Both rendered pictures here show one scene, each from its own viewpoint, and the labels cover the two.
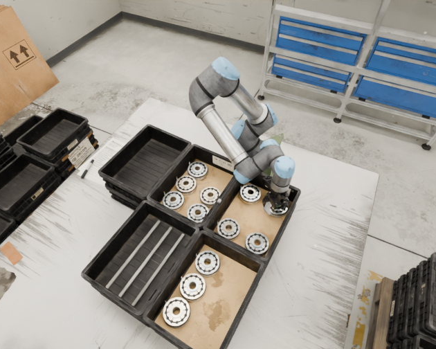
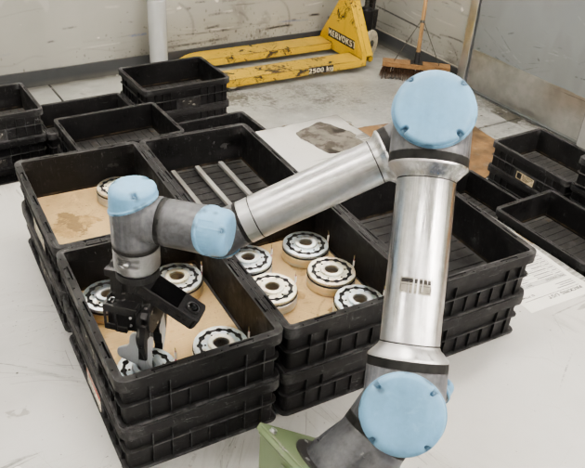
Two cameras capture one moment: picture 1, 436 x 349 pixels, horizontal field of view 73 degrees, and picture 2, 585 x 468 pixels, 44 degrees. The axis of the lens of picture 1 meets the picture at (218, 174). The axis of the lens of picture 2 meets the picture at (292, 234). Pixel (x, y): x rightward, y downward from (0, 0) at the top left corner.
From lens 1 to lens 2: 1.71 m
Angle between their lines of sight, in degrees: 79
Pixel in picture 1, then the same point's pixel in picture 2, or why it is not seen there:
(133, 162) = (453, 245)
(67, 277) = not seen: hidden behind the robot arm
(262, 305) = (33, 323)
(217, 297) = (91, 233)
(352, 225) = not seen: outside the picture
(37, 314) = not seen: hidden behind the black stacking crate
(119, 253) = (262, 184)
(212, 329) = (60, 214)
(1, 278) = (335, 143)
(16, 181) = (582, 246)
